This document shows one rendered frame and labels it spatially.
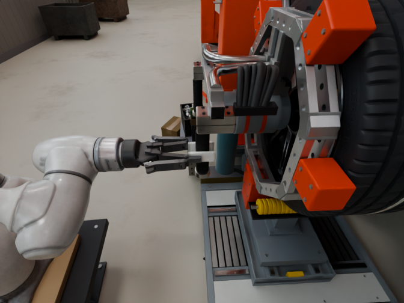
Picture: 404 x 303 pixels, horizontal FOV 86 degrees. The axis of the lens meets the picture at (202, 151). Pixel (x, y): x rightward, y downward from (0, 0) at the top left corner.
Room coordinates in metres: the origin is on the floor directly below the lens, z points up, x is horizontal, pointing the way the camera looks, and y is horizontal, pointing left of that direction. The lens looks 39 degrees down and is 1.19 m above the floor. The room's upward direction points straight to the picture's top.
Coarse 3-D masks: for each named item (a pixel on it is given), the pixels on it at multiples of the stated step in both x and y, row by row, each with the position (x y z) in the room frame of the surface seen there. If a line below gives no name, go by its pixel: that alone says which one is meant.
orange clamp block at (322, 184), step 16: (304, 160) 0.35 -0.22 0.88; (320, 160) 0.35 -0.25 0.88; (304, 176) 0.32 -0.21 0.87; (320, 176) 0.30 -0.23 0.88; (336, 176) 0.30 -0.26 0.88; (304, 192) 0.30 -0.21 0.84; (320, 192) 0.27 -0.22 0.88; (336, 192) 0.27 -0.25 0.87; (352, 192) 0.27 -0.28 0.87; (320, 208) 0.27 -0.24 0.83; (336, 208) 0.27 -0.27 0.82
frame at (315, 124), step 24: (264, 24) 0.76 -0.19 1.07; (288, 24) 0.58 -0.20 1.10; (264, 48) 0.86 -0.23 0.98; (312, 72) 0.44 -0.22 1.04; (312, 96) 0.40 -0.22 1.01; (336, 96) 0.40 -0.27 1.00; (312, 120) 0.37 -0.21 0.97; (336, 120) 0.37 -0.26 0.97; (312, 144) 0.36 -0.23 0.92; (264, 168) 0.61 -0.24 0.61; (288, 168) 0.39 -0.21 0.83; (264, 192) 0.47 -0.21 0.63; (288, 192) 0.36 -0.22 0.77
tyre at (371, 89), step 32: (320, 0) 0.62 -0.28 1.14; (384, 0) 0.51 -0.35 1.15; (384, 32) 0.43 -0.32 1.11; (352, 64) 0.43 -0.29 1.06; (384, 64) 0.39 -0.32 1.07; (352, 96) 0.40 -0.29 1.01; (384, 96) 0.35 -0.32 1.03; (352, 128) 0.36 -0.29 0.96; (384, 128) 0.33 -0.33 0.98; (352, 160) 0.32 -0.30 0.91; (384, 160) 0.32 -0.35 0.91; (384, 192) 0.31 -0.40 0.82
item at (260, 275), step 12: (240, 192) 0.88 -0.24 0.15; (240, 204) 0.79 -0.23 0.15; (240, 216) 0.71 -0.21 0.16; (240, 228) 0.67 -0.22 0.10; (252, 240) 0.57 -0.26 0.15; (252, 252) 0.51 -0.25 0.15; (252, 264) 0.45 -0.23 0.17; (312, 264) 0.44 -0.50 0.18; (324, 264) 0.46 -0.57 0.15; (252, 276) 0.41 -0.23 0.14; (264, 276) 0.40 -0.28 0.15; (276, 276) 0.40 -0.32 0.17; (288, 276) 0.39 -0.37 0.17; (300, 276) 0.39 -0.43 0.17; (312, 276) 0.40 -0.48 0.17; (324, 276) 0.40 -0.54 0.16
